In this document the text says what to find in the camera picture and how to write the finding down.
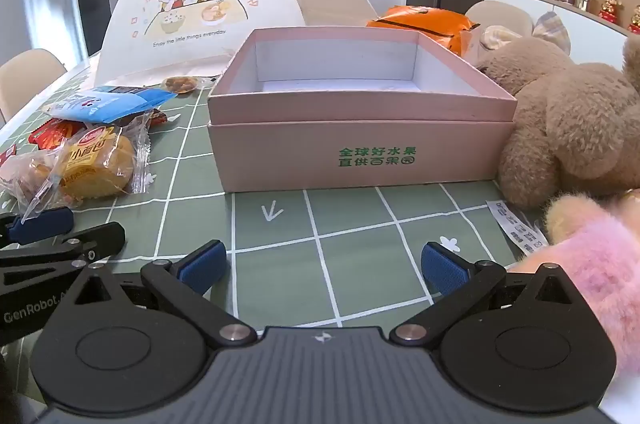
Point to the yellow label bread packet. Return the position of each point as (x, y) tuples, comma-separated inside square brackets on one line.
[(95, 164)]

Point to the beige dining chair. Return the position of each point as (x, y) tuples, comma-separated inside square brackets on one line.
[(500, 17), (30, 79)]

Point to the red snack packet yellow figure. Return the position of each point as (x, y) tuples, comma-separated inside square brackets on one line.
[(52, 134)]

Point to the brown teddy bear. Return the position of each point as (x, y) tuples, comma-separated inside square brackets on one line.
[(575, 114)]

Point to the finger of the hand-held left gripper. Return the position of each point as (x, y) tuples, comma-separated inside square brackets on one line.
[(42, 224), (95, 241)]

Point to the blue snack packet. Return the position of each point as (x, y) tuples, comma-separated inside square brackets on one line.
[(115, 104)]

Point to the red gold figurine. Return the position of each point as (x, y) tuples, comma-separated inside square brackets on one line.
[(610, 7), (635, 19)]

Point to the clear pastry packet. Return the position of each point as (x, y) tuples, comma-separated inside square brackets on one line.
[(25, 176)]

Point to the pink cardboard box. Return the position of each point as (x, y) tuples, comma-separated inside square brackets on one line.
[(300, 154)]

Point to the red braised meat packet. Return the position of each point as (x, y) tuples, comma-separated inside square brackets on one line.
[(156, 117)]

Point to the small clear nut snack packet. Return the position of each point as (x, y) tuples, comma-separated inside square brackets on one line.
[(181, 84)]

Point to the pink plush toy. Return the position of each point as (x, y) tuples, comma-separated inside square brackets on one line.
[(600, 264)]

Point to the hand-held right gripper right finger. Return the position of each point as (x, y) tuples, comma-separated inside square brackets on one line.
[(445, 271)]

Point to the green checked tablecloth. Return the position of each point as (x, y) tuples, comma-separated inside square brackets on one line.
[(350, 229)]

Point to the orange snack bag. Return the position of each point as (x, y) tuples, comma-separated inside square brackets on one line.
[(425, 22)]

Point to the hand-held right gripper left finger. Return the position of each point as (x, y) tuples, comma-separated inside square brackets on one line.
[(205, 266)]

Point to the white printed paper bag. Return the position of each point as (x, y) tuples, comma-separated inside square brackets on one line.
[(200, 4)]

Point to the white plush toy tag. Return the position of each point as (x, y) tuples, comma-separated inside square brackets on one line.
[(520, 229)]

